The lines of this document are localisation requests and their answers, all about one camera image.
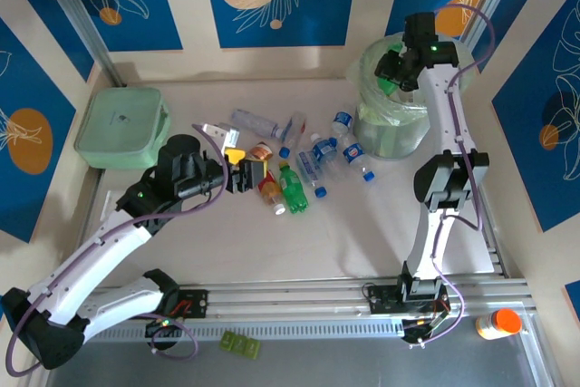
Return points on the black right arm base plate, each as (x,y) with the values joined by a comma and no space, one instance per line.
(383,300)

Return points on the mesh bin with green liner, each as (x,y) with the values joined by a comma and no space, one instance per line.
(385,128)

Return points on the green soda bottle yellow cap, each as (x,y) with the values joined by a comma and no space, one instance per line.
(292,187)

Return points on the clear bottle blue red label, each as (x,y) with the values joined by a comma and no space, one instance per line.
(294,126)

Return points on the orange cap bottle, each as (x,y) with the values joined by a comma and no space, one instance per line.
(507,321)

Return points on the small blue label water bottle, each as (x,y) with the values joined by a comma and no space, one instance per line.
(342,119)

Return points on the plain clear plastic bottle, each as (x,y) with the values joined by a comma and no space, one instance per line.
(254,122)

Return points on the red gold label bottle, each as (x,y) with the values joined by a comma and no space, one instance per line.
(271,187)

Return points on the aluminium mounting rail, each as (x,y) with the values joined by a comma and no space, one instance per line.
(294,301)

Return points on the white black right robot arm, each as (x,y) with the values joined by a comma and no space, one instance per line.
(426,251)

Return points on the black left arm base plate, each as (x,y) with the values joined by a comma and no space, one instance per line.
(195,303)

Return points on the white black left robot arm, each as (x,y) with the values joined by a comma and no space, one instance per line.
(104,255)

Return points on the round logo bottle blue cap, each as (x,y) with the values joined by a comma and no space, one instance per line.
(354,152)

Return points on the brown coffee drink bottle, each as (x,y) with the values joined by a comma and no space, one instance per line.
(262,150)

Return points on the small clear plastic sheet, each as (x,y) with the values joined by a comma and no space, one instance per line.
(111,206)

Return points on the pale green zip pouch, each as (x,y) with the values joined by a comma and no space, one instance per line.
(118,124)

